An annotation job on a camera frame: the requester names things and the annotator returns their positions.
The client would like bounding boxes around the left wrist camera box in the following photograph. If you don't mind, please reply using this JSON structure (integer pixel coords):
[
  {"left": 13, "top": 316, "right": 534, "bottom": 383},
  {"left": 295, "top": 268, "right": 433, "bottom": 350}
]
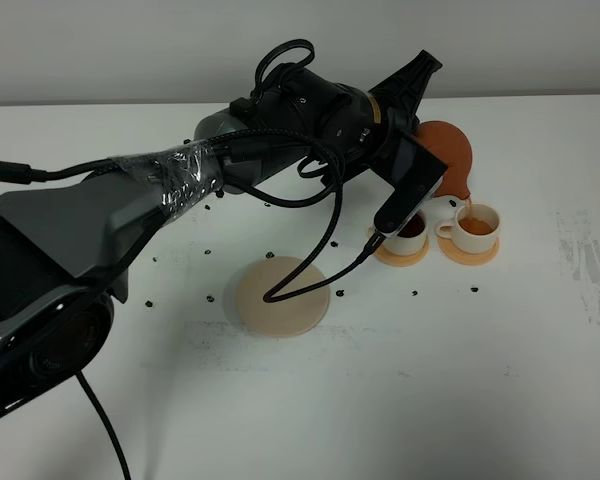
[{"left": 373, "top": 134, "right": 448, "bottom": 238}]

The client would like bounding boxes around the beige round teapot saucer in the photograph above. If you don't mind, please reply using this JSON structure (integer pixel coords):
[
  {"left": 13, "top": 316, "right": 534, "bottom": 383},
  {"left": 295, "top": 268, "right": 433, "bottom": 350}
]
[{"left": 234, "top": 255, "right": 331, "bottom": 339}]

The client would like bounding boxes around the left orange coaster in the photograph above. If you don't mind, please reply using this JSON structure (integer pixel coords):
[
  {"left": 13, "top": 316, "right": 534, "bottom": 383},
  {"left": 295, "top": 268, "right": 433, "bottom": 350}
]
[{"left": 374, "top": 240, "right": 429, "bottom": 267}]

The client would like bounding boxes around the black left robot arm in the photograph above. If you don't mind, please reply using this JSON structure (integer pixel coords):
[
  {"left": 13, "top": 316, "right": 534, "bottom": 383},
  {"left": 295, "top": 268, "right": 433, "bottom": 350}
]
[{"left": 0, "top": 40, "right": 446, "bottom": 418}]

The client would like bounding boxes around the brown clay teapot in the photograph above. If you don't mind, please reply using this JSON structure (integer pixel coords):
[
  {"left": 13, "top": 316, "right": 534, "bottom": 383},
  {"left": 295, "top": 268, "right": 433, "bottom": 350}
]
[{"left": 416, "top": 121, "right": 473, "bottom": 201}]

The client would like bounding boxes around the right orange coaster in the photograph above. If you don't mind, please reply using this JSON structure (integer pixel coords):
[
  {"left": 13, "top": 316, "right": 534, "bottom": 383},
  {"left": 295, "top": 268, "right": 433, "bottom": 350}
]
[{"left": 437, "top": 237, "right": 500, "bottom": 266}]

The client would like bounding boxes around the right white teacup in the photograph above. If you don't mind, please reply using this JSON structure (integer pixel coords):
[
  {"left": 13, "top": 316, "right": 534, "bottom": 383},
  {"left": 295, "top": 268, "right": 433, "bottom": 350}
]
[{"left": 435, "top": 202, "right": 501, "bottom": 255}]

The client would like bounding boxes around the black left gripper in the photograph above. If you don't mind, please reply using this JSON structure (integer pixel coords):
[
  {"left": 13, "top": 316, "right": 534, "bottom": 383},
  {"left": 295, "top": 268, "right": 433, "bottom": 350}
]
[{"left": 359, "top": 50, "right": 442, "bottom": 180}]

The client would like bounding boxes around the white teacup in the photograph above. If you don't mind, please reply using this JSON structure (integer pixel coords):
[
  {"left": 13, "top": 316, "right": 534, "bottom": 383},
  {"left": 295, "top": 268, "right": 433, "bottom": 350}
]
[
  {"left": 435, "top": 202, "right": 501, "bottom": 255},
  {"left": 377, "top": 210, "right": 427, "bottom": 256}
]

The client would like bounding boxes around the orange coaster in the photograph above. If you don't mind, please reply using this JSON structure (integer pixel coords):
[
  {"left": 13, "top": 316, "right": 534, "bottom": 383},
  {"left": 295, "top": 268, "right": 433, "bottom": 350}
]
[
  {"left": 374, "top": 240, "right": 429, "bottom": 267},
  {"left": 437, "top": 237, "right": 500, "bottom": 266}
]

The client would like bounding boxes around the left white teacup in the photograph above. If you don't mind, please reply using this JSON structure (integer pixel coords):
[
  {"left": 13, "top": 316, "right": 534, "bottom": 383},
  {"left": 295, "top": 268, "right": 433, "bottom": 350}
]
[{"left": 377, "top": 210, "right": 427, "bottom": 256}]

